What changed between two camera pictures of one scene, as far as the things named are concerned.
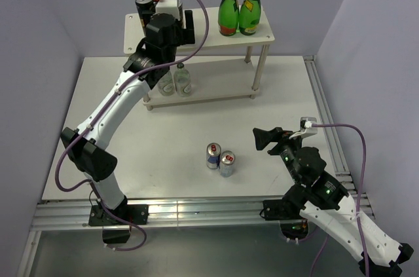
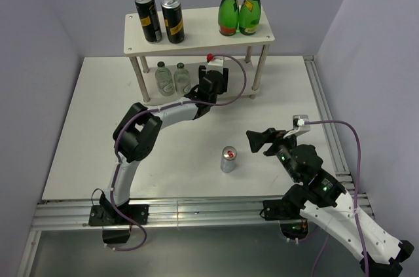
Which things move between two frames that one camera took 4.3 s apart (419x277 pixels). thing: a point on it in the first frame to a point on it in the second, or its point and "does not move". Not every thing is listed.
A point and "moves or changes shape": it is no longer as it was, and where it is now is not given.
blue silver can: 227,163 moves or changes shape
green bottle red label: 228,12 does not move
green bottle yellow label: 251,10 does not move
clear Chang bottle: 182,81 does not move
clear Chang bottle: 165,85 does not move
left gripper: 186,35 to 224,85
